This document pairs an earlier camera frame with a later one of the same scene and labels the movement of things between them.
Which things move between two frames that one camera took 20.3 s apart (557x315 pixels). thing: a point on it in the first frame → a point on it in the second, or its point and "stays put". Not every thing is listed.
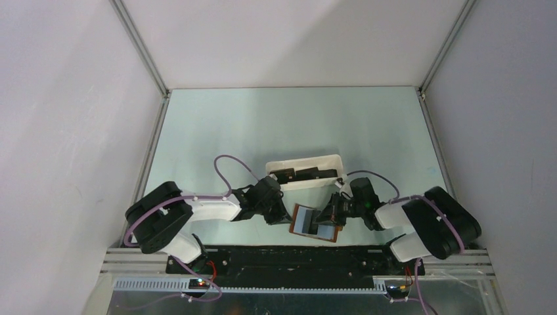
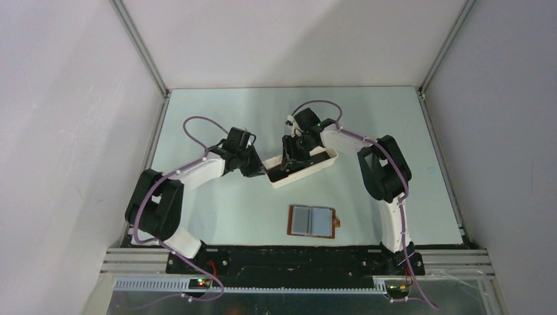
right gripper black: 327,216 → 290,155
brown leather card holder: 303,224 stays put
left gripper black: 281,215 → 257,168
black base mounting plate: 295,266 stays put
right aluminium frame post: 422,88 stays put
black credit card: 290,174 → 278,173
